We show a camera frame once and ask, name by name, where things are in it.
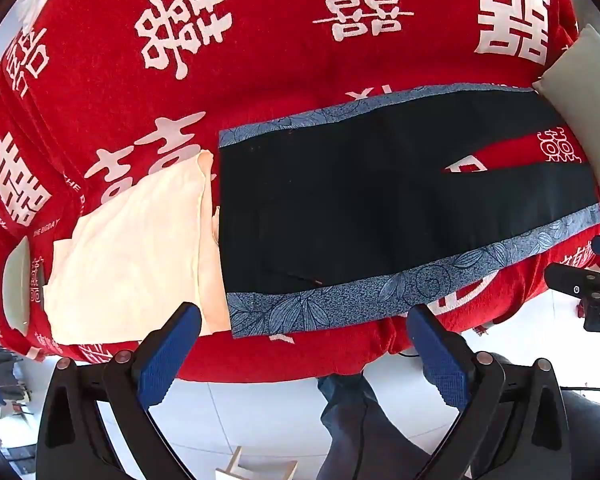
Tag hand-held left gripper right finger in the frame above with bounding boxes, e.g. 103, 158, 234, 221
406, 305, 574, 480

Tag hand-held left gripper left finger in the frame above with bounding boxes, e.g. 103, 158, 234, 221
35, 301, 203, 480

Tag black pants with blue trim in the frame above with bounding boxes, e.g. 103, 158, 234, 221
218, 82, 600, 339

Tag cream folded cloth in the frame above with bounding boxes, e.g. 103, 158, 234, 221
44, 150, 231, 347

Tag person's leg in jeans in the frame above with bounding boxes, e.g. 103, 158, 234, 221
316, 374, 433, 480

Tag light wooden stool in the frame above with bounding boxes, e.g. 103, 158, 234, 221
215, 445, 301, 480

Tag pale green pillow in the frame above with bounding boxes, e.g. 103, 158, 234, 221
532, 24, 600, 202

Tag white oval dish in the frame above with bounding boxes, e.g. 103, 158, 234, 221
2, 235, 32, 332

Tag red printed blanket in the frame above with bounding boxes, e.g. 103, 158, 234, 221
0, 0, 600, 383

